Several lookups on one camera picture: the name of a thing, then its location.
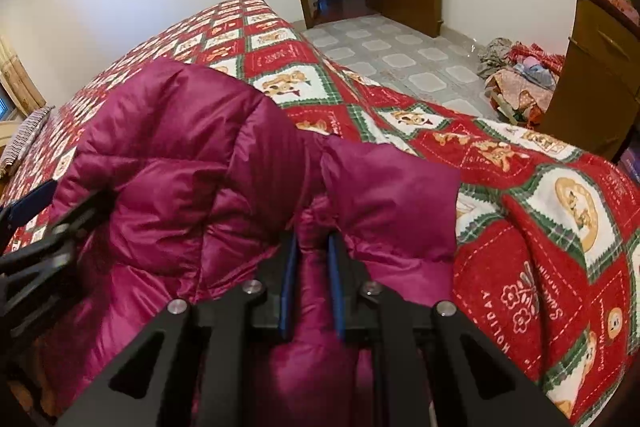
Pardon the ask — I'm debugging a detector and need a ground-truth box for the magenta down jacket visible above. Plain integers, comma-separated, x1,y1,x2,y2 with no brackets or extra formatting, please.
41,60,460,426

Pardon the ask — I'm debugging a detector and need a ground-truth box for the pile of clothes on floor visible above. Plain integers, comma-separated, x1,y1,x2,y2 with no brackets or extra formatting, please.
477,37,565,129

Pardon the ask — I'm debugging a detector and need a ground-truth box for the grey striped pillow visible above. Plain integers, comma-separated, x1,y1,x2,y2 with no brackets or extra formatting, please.
1,106,53,178

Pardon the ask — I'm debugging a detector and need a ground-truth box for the cream wooden headboard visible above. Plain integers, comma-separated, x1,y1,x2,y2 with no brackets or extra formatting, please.
0,120,22,155

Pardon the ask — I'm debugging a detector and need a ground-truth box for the window with blue glass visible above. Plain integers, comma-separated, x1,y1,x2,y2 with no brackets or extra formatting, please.
0,94,15,120

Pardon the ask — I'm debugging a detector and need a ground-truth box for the red patterned bed quilt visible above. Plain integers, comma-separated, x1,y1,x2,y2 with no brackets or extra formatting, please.
2,0,639,426

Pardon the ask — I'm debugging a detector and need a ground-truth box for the beige curtain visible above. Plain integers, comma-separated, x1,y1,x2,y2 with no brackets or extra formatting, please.
0,38,46,116

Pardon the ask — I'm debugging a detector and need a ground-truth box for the brown wooden dresser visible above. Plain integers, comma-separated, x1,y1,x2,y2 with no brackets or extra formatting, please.
539,0,639,162

